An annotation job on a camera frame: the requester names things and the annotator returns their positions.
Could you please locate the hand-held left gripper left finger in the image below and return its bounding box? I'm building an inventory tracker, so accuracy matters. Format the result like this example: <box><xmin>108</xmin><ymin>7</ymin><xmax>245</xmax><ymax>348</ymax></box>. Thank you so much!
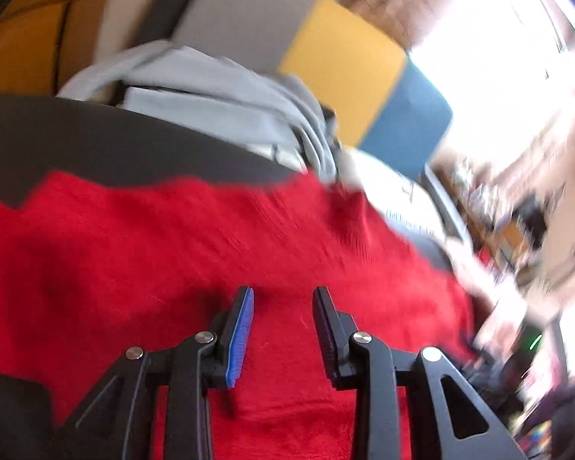
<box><xmin>45</xmin><ymin>286</ymin><xmax>256</xmax><ymax>460</ymax></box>

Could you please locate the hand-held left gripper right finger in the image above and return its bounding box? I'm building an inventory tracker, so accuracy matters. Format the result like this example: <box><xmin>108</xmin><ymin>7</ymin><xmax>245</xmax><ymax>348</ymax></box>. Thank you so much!
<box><xmin>312</xmin><ymin>286</ymin><xmax>528</xmax><ymax>460</ymax></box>

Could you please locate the red knitted sweater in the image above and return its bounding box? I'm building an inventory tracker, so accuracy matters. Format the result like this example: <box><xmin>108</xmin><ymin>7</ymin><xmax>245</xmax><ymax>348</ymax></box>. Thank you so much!
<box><xmin>0</xmin><ymin>170</ymin><xmax>480</xmax><ymax>460</ymax></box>

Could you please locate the grey clothes pile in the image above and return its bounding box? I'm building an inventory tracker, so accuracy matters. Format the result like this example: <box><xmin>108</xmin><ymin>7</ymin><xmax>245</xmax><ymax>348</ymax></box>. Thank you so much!
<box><xmin>57</xmin><ymin>41</ymin><xmax>346</xmax><ymax>185</ymax></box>

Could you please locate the cluttered wooden shelf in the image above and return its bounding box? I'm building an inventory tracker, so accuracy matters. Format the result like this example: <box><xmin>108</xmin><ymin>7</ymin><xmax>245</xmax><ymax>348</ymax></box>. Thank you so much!
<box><xmin>436</xmin><ymin>158</ymin><xmax>552</xmax><ymax>288</ymax></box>

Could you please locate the grey yellow blue cushion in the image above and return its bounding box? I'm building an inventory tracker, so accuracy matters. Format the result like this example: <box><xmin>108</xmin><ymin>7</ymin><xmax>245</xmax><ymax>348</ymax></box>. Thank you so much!
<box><xmin>139</xmin><ymin>0</ymin><xmax>453</xmax><ymax>180</ymax></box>

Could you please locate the bright window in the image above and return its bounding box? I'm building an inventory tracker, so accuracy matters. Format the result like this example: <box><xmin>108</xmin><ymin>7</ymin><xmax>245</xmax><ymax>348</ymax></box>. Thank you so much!
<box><xmin>409</xmin><ymin>0</ymin><xmax>575</xmax><ymax>166</ymax></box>

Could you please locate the patterned beige curtain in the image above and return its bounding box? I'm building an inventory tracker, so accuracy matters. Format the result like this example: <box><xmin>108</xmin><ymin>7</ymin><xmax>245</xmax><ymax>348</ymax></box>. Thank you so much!
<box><xmin>335</xmin><ymin>0</ymin><xmax>523</xmax><ymax>53</ymax></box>

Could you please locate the orange wooden wardrobe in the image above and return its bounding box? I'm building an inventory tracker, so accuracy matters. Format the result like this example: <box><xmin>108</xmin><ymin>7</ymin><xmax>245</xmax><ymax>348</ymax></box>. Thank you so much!
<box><xmin>0</xmin><ymin>0</ymin><xmax>120</xmax><ymax>97</ymax></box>

